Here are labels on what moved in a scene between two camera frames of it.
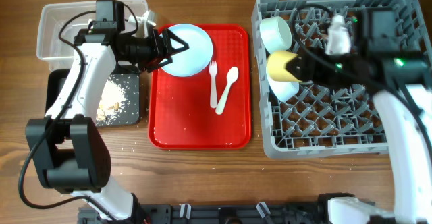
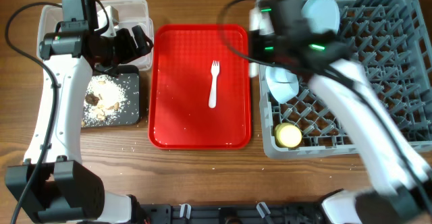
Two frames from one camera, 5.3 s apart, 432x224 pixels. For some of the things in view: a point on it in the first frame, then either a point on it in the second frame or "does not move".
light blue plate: (194, 59) -> (322, 11)
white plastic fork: (213, 99) does not move
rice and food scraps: (110, 102) does not move
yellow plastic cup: (275, 63) -> (287, 135)
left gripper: (153, 60) -> (129, 51)
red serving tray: (180, 117) does not move
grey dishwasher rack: (337, 119) does not move
